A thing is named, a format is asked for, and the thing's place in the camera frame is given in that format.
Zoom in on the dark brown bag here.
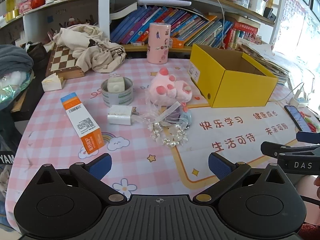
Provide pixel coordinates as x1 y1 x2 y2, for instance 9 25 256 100
26 42 48 70

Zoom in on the white desk bookshelf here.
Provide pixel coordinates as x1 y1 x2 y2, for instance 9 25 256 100
0 0 288 55

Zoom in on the pink checked tablecloth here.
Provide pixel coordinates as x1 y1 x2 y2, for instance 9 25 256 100
7 57 320 230

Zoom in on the person's right forearm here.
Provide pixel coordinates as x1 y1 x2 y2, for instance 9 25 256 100
295 175 320 199

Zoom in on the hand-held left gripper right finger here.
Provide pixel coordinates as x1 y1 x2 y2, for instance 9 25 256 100
192 152 288 205

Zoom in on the white cable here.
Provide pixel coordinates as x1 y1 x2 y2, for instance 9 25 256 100
200 0 225 48

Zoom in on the grey blanket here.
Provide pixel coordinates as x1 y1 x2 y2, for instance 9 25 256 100
0 44 34 77

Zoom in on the yellow cardboard box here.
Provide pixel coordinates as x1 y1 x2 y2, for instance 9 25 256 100
189 43 279 108

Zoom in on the pink sticker-covered cylinder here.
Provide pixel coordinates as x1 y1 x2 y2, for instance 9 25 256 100
147 22 171 64

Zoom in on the iridescent plastic bag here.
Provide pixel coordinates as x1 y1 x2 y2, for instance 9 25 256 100
0 70 34 105

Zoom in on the grey tape roll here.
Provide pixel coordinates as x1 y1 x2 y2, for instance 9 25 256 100
101 77 134 106

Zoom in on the gold tape roll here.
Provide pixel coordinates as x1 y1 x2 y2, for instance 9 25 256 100
5 9 20 21

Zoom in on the white cube block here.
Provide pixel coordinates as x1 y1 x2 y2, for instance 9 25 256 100
107 77 125 92

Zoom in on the blue purple hair clip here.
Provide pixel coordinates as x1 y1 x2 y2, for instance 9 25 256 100
164 106 192 125

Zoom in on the small orange box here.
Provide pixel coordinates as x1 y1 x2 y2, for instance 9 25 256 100
171 37 185 48

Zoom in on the black smartphone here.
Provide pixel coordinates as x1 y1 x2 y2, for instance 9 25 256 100
284 105 312 132

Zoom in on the white power adapter with cable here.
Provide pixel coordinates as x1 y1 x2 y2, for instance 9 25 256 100
290 82 313 107

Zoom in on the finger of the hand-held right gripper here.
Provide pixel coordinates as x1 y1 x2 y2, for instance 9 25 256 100
296 131 320 142
260 141 320 157

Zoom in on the beige cloth bag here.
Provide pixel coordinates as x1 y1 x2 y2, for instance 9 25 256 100
52 24 126 73

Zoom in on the thick white book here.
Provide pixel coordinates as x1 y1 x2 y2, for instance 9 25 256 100
110 1 138 20

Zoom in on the white charger adapter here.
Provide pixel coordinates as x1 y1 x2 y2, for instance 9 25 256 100
107 105 135 125

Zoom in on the wooden chessboard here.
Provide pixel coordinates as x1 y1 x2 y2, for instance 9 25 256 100
45 42 85 79

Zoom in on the white tissue pack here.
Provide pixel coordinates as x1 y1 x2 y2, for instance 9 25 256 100
41 72 63 92

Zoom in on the pink plush paw toy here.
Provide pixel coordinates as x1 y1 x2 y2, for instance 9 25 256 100
149 67 193 105

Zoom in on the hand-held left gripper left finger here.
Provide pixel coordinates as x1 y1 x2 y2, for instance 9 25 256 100
34 152 128 206

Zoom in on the black cable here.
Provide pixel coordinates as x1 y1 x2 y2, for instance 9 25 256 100
297 194 320 205

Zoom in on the row of books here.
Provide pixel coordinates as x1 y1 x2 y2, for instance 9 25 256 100
110 5 262 49

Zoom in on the alphabet wall poster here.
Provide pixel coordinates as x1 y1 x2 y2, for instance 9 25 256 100
277 0 307 53

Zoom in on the pearl bead ribbon accessory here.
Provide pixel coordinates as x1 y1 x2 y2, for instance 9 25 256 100
138 101 192 149

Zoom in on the orange and white medicine box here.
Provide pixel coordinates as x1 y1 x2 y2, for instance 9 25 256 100
60 92 102 155

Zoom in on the pile of papers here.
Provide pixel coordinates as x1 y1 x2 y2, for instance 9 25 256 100
237 39 290 85

